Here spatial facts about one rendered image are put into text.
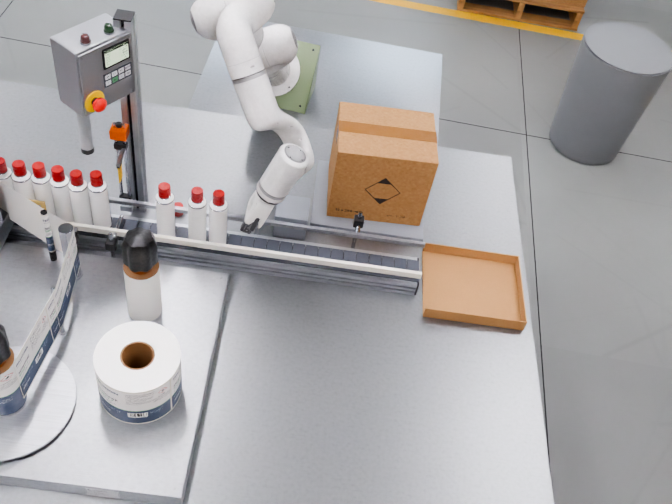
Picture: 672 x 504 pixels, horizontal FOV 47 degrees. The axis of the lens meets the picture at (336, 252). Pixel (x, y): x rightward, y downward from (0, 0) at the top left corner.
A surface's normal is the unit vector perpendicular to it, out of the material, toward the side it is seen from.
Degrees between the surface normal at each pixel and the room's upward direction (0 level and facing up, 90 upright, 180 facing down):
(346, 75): 0
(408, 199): 90
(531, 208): 0
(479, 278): 0
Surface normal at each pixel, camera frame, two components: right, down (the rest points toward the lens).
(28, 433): 0.13, -0.66
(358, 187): -0.03, 0.75
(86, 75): 0.77, 0.54
